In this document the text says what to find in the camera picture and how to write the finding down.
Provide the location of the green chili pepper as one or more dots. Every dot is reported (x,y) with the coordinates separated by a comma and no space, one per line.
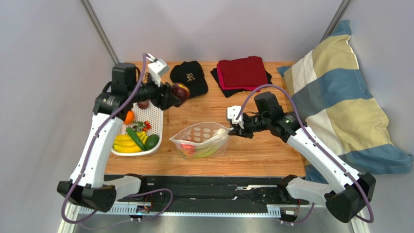
(136,137)

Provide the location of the green avocado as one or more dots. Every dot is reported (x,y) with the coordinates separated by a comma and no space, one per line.
(151,141)

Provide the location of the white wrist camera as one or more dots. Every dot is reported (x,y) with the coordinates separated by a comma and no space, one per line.
(234,116)
(157,68)

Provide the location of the orange fruit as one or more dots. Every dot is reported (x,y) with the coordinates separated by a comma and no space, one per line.
(130,118)

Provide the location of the yellow banana bunch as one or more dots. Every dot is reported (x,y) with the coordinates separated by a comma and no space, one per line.
(125,144)

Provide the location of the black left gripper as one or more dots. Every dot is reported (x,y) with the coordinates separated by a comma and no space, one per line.
(167,99)

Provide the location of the clear polka dot zip bag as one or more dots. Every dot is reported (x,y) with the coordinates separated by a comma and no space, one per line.
(197,135)

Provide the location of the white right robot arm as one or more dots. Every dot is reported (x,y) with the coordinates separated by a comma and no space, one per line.
(346,191)

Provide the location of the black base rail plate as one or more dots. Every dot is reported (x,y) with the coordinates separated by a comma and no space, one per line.
(209,194)

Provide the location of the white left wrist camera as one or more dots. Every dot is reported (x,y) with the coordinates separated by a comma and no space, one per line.
(157,68)

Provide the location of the red tomato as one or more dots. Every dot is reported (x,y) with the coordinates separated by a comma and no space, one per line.
(187,149)

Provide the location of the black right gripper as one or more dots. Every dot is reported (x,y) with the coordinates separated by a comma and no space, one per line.
(248,127)

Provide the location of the black folded cloth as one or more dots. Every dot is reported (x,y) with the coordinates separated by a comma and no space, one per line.
(227,93)

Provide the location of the dark purple round fruit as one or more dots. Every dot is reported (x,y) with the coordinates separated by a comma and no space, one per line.
(181,91)

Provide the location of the small dark purple fruit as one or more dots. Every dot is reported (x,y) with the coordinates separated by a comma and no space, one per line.
(143,104)

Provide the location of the black baseball cap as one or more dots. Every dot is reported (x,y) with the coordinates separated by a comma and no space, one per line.
(191,75)

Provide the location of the dark red folded cloth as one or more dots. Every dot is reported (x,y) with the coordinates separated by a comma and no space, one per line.
(248,71)

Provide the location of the white perforated plastic basket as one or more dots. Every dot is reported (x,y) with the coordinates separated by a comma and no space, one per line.
(154,117)

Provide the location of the blue yellow striped pillow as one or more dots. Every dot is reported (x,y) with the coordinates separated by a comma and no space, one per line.
(331,95)

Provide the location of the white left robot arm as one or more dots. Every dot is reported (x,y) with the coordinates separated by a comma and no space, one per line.
(86,186)

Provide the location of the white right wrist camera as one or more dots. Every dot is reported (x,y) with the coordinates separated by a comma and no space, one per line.
(234,116)

